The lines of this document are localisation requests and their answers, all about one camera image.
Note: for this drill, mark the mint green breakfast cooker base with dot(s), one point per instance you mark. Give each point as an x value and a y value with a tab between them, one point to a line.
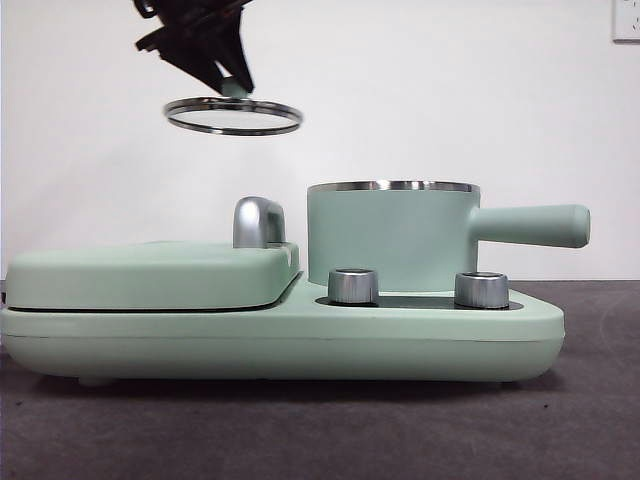
300	345

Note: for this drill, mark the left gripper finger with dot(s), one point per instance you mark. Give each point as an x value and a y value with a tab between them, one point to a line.
240	50
197	55

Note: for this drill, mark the white wall socket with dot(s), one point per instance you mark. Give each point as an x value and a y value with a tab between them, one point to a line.
627	20

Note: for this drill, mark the glass lid with green knob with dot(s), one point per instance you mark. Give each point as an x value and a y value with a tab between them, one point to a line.
234	89

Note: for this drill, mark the silver control knob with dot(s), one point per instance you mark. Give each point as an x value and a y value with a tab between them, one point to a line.
481	290
352	287

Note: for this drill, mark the mint green griddle cover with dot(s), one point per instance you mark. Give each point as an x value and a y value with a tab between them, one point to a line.
150	275

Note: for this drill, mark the mint green steamer pot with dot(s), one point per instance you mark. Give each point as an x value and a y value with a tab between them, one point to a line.
390	235

